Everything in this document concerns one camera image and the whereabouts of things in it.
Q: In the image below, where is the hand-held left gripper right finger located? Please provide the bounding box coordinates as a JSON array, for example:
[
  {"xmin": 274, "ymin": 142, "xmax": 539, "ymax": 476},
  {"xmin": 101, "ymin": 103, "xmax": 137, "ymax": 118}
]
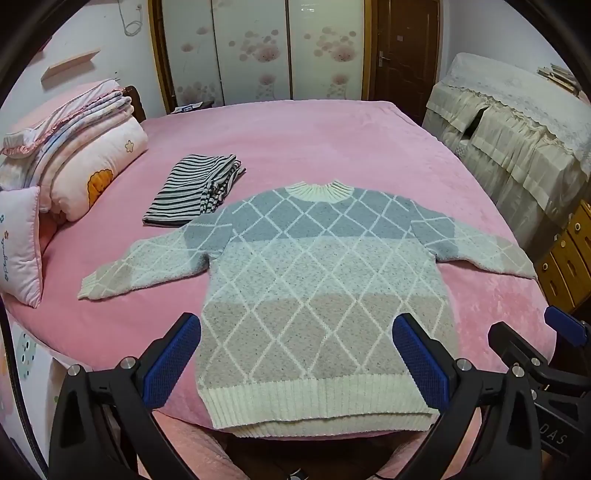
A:
[{"xmin": 392, "ymin": 313, "xmax": 543, "ymax": 480}]

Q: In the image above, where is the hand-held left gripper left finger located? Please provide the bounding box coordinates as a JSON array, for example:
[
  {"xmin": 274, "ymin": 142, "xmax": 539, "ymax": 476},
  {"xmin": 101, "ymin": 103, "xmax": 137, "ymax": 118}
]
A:
[{"xmin": 48, "ymin": 313, "xmax": 204, "ymax": 480}]

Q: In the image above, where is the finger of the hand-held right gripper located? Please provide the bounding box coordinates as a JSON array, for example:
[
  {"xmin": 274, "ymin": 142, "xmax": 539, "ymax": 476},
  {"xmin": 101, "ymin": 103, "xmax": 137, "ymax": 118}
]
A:
[
  {"xmin": 544, "ymin": 305, "xmax": 591, "ymax": 365},
  {"xmin": 488, "ymin": 322, "xmax": 556, "ymax": 385}
]

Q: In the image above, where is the diamond pattern knit sweater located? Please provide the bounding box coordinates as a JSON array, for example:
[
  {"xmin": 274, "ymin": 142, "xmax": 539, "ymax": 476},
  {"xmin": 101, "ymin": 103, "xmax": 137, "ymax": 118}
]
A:
[{"xmin": 78, "ymin": 181, "xmax": 539, "ymax": 439}]

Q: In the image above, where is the yellow wooden drawer cabinet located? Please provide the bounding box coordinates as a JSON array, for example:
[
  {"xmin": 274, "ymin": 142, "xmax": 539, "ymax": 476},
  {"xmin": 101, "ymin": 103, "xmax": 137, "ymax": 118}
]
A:
[{"xmin": 536, "ymin": 200, "xmax": 591, "ymax": 315}]

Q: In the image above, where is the printed white bed sheet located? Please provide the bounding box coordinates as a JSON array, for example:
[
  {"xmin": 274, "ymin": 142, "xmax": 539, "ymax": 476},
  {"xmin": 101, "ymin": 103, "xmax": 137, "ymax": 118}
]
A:
[{"xmin": 2, "ymin": 318, "xmax": 70, "ymax": 462}]

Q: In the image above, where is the striped folded garment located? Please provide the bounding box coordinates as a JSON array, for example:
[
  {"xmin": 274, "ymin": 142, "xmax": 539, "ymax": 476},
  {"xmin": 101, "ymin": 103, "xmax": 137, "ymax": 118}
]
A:
[{"xmin": 142, "ymin": 154, "xmax": 247, "ymax": 228}]

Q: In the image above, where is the pink embroidered pillow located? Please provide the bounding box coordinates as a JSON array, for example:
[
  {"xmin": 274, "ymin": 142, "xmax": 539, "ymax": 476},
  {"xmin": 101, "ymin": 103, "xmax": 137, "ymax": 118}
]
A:
[{"xmin": 0, "ymin": 186, "xmax": 44, "ymax": 309}]

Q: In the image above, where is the cream lace covered furniture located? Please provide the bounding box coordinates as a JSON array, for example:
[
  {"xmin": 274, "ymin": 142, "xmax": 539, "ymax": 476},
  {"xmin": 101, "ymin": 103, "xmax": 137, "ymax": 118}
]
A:
[{"xmin": 422, "ymin": 52, "xmax": 591, "ymax": 259}]

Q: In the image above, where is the stack of folded quilts pillows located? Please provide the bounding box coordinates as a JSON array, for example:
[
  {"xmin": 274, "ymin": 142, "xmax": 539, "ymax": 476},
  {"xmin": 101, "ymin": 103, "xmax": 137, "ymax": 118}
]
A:
[{"xmin": 0, "ymin": 78, "xmax": 149, "ymax": 223}]

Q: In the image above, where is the pink blanket covered bed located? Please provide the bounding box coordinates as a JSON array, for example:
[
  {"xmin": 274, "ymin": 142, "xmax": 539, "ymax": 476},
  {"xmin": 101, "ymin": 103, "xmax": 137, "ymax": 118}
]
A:
[{"xmin": 7, "ymin": 99, "xmax": 561, "ymax": 480}]

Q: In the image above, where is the stack of books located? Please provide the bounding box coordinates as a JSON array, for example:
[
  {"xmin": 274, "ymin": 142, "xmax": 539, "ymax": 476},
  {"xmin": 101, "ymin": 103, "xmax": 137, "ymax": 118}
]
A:
[{"xmin": 536, "ymin": 64, "xmax": 583, "ymax": 96}]

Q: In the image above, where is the dark wooden headboard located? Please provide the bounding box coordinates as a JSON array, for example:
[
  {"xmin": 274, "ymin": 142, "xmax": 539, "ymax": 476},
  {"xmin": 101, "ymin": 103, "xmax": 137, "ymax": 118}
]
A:
[{"xmin": 122, "ymin": 85, "xmax": 147, "ymax": 123}]

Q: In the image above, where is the brown wooden door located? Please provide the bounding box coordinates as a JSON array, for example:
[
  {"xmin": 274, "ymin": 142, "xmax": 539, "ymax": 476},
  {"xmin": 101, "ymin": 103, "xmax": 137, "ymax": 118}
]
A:
[{"xmin": 375, "ymin": 0, "xmax": 444, "ymax": 126}]

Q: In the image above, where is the floral sliding door wardrobe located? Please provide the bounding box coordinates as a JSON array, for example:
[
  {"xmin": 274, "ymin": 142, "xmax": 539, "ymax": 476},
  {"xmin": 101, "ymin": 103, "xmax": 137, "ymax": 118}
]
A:
[{"xmin": 148, "ymin": 0, "xmax": 379, "ymax": 110}]

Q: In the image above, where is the wooden wall shelf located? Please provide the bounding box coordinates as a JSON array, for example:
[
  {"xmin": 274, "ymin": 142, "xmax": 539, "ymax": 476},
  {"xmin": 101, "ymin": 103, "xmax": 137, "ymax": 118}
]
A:
[{"xmin": 41, "ymin": 48, "xmax": 101, "ymax": 84}]

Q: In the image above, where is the white wall cable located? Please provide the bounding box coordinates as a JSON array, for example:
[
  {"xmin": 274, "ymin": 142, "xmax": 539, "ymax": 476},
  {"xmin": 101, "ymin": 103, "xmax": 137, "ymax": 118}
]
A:
[{"xmin": 117, "ymin": 0, "xmax": 145, "ymax": 37}]

